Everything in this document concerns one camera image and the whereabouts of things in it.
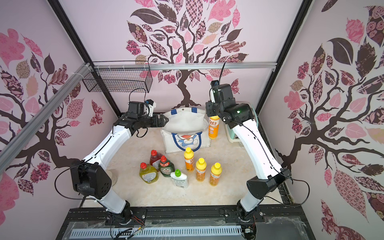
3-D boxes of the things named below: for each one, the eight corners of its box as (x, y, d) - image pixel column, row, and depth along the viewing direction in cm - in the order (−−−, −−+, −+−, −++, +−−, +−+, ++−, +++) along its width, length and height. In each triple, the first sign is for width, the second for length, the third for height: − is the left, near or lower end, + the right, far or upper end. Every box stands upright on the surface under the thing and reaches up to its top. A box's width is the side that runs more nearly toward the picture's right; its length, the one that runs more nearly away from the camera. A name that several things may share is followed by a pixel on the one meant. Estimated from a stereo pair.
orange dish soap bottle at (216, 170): (210, 188, 85) (214, 172, 66) (207, 181, 87) (210, 164, 69) (217, 186, 86) (223, 169, 67) (214, 179, 88) (219, 161, 70)
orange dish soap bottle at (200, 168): (195, 180, 87) (195, 163, 69) (199, 174, 90) (200, 156, 72) (202, 185, 86) (203, 168, 68) (205, 178, 88) (208, 161, 70)
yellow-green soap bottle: (145, 182, 86) (135, 169, 71) (148, 175, 89) (138, 161, 74) (156, 184, 85) (147, 171, 71) (158, 177, 88) (150, 163, 74)
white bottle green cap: (173, 186, 84) (169, 175, 72) (175, 179, 87) (172, 167, 75) (186, 189, 83) (185, 179, 71) (189, 182, 86) (187, 171, 73)
